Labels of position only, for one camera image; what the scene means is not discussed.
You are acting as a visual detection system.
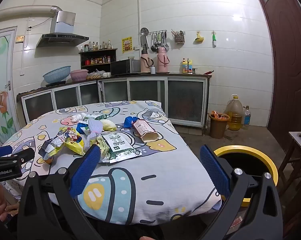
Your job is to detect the kitchen counter cabinet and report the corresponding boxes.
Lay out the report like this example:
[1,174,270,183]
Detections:
[17,74,212,128]

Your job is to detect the black power cable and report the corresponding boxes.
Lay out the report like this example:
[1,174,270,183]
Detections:
[23,17,52,50]

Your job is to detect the exhaust duct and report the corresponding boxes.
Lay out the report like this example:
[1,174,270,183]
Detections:
[0,5,63,24]

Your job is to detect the brown wooden door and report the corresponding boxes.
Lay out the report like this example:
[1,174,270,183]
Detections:
[252,0,301,153]

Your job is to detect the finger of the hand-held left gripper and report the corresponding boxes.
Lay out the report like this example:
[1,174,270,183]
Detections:
[0,146,35,166]

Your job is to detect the clear water bottle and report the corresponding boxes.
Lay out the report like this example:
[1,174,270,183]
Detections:
[242,106,251,130]

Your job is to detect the dark wooden shelf rack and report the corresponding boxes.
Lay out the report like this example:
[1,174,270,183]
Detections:
[79,48,118,67]

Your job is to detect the flower printed door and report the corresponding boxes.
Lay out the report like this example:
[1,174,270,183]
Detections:
[0,27,21,145]

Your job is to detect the large cooking oil jug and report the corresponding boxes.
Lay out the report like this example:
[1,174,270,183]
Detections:
[224,94,243,131]

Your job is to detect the small wooden table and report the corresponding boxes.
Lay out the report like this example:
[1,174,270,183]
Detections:
[278,131,301,195]

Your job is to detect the blue crumpled wrapper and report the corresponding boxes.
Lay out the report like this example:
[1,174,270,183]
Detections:
[76,119,91,133]
[124,116,140,130]

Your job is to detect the pale yellow crumpled ball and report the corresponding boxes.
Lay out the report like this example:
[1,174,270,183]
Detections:
[100,119,117,132]

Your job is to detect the hanging kitchen utensils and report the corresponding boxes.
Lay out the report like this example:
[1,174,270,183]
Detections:
[140,27,170,52]

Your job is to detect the row of spice jars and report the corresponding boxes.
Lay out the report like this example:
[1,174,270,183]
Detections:
[84,56,111,65]

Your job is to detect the dark silver snack packet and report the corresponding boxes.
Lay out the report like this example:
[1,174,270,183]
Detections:
[38,136,63,165]

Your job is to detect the yellow detergent bottle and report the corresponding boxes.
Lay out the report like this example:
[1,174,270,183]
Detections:
[182,58,193,74]

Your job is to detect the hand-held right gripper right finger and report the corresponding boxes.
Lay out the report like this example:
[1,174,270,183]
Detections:
[198,144,283,240]

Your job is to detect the yellow snack bag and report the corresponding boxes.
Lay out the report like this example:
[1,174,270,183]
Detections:
[57,126,87,155]

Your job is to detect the yellow wall poster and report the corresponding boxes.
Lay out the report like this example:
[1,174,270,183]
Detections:
[122,36,133,54]

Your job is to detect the white crumpled tissue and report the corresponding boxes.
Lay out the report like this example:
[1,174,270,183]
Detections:
[70,114,87,123]

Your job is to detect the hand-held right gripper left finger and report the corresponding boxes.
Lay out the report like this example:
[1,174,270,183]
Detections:
[17,144,103,240]

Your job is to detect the bag of food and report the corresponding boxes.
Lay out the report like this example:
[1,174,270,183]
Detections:
[87,69,106,80]

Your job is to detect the light pink thermos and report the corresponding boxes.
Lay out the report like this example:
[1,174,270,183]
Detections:
[140,49,153,73]

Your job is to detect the large green white snack packet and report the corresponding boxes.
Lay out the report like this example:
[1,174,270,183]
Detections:
[98,131,143,164]

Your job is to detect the wire chopstick holder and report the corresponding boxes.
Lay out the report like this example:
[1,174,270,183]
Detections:
[171,29,185,43]

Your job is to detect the brown trash bin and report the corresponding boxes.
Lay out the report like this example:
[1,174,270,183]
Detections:
[209,112,230,139]

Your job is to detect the pink paper noodle packet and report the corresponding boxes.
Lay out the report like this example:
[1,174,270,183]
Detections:
[132,120,163,143]

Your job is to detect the small green white packet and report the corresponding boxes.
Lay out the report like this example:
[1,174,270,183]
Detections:
[83,112,107,122]

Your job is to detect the cartoon printed blanket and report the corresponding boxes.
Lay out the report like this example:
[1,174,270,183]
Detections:
[2,100,222,225]

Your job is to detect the white plastic bag pink tie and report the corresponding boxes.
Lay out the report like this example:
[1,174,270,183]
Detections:
[87,117,103,143]

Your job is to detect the row of glass bottles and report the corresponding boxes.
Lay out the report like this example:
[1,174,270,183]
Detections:
[83,40,114,52]

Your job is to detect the yellow rimmed black trash bin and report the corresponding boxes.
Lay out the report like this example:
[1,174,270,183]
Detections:
[213,145,278,207]

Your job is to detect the black induction stove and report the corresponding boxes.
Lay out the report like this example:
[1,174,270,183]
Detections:
[45,80,67,87]

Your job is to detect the pink plastic basin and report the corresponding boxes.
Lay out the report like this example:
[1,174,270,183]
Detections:
[70,69,89,82]

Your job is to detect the black microwave oven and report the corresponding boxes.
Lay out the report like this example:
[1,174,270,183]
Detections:
[110,59,141,75]

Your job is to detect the steel range hood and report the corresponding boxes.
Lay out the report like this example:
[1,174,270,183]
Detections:
[36,11,89,48]

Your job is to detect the blue plastic basket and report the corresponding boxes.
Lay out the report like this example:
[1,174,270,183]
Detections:
[43,66,71,84]

